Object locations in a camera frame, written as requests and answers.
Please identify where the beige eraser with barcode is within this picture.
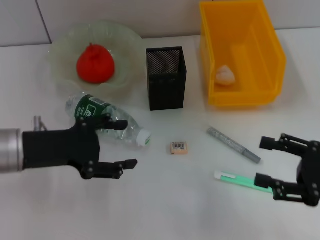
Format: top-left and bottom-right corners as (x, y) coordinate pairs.
(169, 141), (188, 155)

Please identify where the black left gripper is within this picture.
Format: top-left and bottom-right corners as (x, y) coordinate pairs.
(21, 115), (139, 180)

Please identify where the left arm cable connector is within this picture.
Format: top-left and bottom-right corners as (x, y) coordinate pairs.
(33, 115), (48, 132)

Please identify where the translucent green glass plate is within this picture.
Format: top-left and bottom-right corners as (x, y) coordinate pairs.
(47, 20), (144, 101)

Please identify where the red-orange fruit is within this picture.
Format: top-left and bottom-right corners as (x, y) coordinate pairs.
(76, 42), (116, 85)

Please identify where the black mesh pen holder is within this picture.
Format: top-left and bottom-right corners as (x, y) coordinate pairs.
(146, 45), (188, 112)

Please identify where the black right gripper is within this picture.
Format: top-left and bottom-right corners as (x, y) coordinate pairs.
(254, 133), (320, 207)

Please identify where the white paper ball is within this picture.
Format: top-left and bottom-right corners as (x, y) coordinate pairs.
(215, 64), (236, 87)

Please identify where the silver glitter pen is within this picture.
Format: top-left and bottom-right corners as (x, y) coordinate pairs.
(206, 126), (262, 165)

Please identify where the clear water bottle green label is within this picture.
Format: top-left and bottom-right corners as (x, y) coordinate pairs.
(64, 91), (153, 148)

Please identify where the yellow plastic storage bin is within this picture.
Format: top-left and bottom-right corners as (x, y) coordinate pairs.
(199, 0), (287, 108)

